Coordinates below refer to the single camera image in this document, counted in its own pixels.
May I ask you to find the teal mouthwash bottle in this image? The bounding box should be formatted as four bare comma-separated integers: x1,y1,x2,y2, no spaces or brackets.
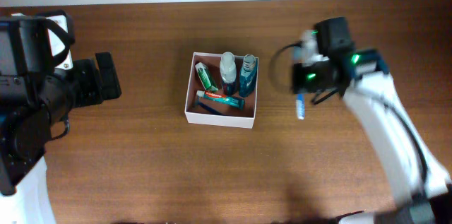
239,54,258,98

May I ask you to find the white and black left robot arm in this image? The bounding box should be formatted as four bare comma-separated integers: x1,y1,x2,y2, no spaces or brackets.
1,10,121,223

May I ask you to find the green and white toothpaste tube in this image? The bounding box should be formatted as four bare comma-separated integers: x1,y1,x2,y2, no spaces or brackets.
196,90,245,110

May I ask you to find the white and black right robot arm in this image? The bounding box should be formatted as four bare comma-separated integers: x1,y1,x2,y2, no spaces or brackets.
292,47,451,223

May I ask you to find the blue disposable razor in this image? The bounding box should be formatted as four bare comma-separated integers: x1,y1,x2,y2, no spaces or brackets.
194,97,222,116

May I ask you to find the white cardboard box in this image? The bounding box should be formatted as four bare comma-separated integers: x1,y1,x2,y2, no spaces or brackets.
184,52,259,129

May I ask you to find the blue and white toothbrush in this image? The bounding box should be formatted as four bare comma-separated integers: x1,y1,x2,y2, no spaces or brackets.
296,94,305,120

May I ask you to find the green and white soap box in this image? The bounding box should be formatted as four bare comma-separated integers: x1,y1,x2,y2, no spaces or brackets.
195,62,219,93

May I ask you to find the clear bottle with purple liquid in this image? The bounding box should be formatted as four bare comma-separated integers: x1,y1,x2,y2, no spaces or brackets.
220,52,237,95

